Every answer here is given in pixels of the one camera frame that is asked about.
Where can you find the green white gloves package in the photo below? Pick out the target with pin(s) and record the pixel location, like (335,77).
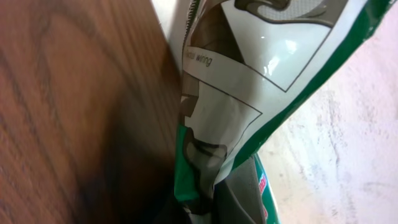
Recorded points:
(247,65)

